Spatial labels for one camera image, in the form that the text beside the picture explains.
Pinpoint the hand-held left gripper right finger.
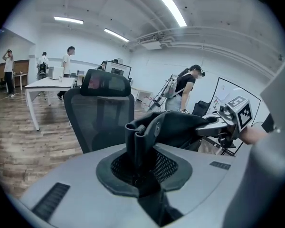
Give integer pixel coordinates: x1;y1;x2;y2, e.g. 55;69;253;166
154;144;236;217

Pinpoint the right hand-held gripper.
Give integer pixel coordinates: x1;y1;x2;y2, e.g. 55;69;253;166
196;95;253;147

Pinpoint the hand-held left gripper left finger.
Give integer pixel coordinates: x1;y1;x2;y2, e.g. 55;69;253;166
20;144;161;228

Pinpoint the black bag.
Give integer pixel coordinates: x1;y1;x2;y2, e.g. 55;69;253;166
124;110;220;194

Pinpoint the black mesh office chair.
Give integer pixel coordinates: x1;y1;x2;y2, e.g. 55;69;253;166
63;68;135;154

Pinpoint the person's right forearm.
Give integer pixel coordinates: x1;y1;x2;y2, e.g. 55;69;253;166
239;126;268;145

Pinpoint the black-framed whiteboard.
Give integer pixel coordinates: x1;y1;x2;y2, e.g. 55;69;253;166
212;77;262;156

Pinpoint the cluster of clear water jugs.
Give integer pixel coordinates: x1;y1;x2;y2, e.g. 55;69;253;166
141;94;159;111

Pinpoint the long white table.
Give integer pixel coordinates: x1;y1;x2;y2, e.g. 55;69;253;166
131;86;149;103

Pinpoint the ceiling air conditioner unit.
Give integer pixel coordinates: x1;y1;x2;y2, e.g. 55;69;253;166
137;32;174;51

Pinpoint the white rectangular table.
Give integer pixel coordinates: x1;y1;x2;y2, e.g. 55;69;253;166
24;76;76;131

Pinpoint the black-framed display screen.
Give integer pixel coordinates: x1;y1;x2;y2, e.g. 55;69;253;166
104;60;132;80

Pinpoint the small white table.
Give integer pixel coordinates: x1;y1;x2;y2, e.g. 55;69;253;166
13;72;29;91

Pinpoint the ceiling light strip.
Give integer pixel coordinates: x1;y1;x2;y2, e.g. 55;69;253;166
151;0;188;28
54;16;84;25
104;28;130;42

